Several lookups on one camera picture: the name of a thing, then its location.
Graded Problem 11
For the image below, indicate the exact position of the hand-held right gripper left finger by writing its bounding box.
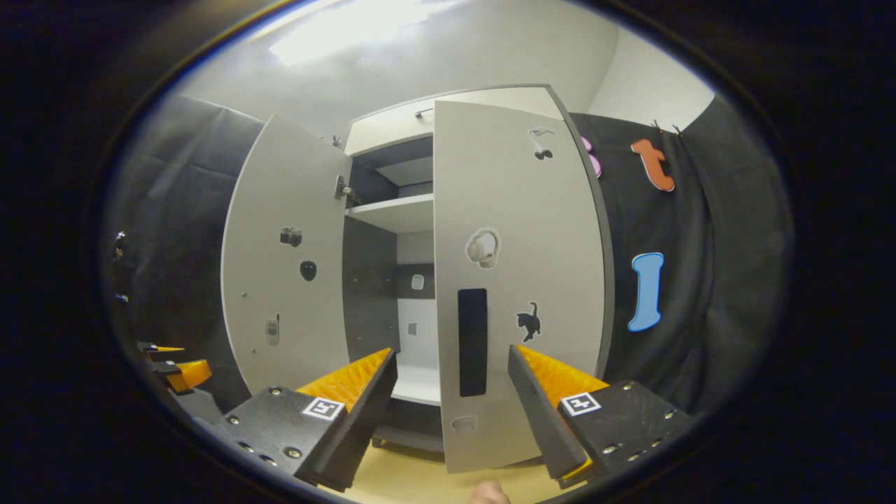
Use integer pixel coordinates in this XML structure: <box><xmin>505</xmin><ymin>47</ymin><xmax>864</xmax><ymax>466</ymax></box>
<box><xmin>210</xmin><ymin>348</ymin><xmax>398</xmax><ymax>493</ymax></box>

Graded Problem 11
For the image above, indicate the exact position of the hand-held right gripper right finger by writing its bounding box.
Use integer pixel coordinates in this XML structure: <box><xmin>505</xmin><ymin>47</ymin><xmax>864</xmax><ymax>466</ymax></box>
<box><xmin>507</xmin><ymin>344</ymin><xmax>701</xmax><ymax>491</ymax></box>

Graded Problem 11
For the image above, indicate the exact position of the white door with camera sticker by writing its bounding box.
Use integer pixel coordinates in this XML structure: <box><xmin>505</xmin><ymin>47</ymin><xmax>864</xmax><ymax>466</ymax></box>
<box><xmin>221</xmin><ymin>114</ymin><xmax>353</xmax><ymax>414</ymax></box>

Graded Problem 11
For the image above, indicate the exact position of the white door with headphones sticker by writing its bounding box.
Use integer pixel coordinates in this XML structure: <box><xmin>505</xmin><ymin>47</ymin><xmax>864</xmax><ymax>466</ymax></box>
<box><xmin>433</xmin><ymin>99</ymin><xmax>607</xmax><ymax>475</ymax></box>

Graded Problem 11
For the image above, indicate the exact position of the white cabinet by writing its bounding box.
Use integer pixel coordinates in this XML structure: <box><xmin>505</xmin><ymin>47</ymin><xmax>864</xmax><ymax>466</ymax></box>
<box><xmin>342</xmin><ymin>84</ymin><xmax>615</xmax><ymax>456</ymax></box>

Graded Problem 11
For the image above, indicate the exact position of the white cabinet shelf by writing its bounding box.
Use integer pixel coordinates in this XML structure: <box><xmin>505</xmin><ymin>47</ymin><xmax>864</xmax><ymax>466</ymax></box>
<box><xmin>346</xmin><ymin>194</ymin><xmax>435</xmax><ymax>234</ymax></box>

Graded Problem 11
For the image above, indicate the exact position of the white cabinet drawer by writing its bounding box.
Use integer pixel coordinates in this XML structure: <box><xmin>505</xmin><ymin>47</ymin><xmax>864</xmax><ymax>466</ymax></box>
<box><xmin>344</xmin><ymin>85</ymin><xmax>568</xmax><ymax>156</ymax></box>

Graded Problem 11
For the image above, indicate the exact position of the black backdrop cloth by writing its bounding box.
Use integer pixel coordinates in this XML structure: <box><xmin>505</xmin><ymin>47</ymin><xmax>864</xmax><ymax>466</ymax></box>
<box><xmin>105</xmin><ymin>94</ymin><xmax>795</xmax><ymax>414</ymax></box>

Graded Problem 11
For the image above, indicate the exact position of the ceiling light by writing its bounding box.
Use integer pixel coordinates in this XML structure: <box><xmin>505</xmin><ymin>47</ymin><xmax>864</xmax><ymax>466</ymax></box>
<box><xmin>269</xmin><ymin>0</ymin><xmax>431</xmax><ymax>67</ymax></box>

